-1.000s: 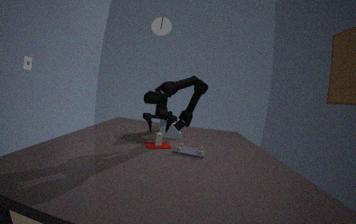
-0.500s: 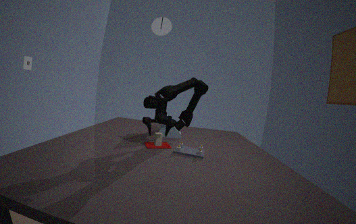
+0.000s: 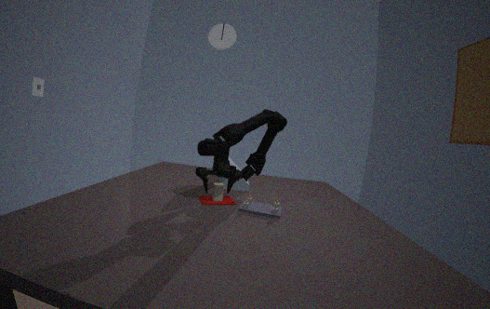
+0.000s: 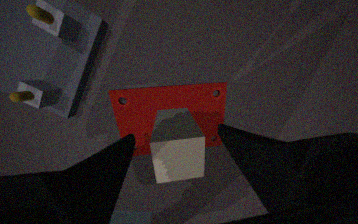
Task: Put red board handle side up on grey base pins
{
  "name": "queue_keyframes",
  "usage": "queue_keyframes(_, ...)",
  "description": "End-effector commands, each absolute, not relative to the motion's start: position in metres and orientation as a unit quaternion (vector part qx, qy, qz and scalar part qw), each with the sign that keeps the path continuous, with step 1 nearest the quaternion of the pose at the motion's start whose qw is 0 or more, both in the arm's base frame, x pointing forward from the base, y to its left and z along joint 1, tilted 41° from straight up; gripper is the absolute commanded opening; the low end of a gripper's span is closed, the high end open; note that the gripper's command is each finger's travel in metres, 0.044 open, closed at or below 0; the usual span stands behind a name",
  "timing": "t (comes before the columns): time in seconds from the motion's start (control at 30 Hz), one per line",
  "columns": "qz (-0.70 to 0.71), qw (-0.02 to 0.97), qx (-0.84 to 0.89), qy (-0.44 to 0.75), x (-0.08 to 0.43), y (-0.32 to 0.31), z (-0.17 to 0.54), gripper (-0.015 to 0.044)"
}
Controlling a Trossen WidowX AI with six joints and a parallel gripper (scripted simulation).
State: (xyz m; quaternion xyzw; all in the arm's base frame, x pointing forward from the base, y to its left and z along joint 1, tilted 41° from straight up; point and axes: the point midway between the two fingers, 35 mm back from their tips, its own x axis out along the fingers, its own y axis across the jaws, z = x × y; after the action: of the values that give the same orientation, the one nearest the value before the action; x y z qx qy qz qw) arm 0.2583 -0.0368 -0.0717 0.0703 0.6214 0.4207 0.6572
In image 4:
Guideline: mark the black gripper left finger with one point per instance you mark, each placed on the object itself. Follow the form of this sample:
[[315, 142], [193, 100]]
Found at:
[[85, 193]]

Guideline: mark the red board with square handle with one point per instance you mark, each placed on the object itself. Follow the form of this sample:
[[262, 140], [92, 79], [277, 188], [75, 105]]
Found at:
[[172, 123]]

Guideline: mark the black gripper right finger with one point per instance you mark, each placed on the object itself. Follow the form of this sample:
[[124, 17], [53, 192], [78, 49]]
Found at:
[[275, 168]]

